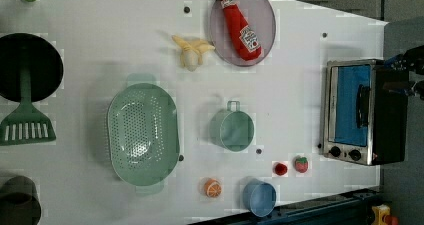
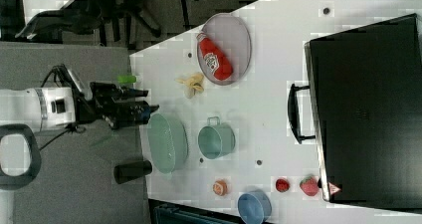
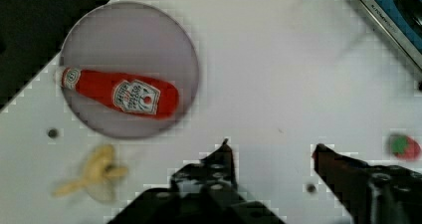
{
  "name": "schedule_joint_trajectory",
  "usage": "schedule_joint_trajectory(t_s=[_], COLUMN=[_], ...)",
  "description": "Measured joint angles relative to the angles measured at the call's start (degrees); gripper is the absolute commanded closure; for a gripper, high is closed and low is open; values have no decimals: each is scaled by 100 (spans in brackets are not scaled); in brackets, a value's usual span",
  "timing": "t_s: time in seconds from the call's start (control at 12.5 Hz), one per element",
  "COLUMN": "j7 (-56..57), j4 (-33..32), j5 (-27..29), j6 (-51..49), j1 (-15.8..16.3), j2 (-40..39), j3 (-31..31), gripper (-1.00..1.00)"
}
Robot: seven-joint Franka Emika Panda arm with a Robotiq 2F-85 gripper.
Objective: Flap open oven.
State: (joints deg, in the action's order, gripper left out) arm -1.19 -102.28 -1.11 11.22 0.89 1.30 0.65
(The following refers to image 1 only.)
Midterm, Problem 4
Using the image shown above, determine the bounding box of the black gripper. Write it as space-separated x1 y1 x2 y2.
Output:
383 45 424 100

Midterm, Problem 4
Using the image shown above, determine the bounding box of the silver black toaster oven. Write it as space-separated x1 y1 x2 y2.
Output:
322 59 409 166

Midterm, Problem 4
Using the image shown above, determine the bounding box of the red strawberry toy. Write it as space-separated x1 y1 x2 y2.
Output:
294 157 309 173

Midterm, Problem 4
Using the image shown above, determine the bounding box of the grey oval plate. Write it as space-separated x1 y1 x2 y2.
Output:
209 0 276 67

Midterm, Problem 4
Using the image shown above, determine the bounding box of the red plush ketchup bottle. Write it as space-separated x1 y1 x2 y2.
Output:
219 0 262 61

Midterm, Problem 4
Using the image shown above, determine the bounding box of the small red round toy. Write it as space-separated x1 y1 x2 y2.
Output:
274 163 288 176

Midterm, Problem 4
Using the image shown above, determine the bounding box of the blue plastic cup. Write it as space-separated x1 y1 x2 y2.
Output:
242 179 276 217

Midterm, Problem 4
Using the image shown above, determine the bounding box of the yellow plush peeled banana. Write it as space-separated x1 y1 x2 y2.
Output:
172 35 215 72

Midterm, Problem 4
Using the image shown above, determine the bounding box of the orange slice toy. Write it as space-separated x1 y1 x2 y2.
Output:
203 179 222 198

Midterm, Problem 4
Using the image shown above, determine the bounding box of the green perforated colander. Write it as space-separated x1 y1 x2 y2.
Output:
107 74 180 195

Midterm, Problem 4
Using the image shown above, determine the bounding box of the green slotted spatula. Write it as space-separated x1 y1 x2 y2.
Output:
1 65 56 146

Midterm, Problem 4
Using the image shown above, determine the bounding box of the black round pot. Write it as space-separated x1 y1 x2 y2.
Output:
0 33 64 102

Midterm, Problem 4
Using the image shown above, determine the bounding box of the dark grey cup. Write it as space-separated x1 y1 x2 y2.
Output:
0 176 42 225

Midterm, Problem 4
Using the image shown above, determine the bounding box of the green cup with handle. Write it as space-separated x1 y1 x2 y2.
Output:
209 100 255 152

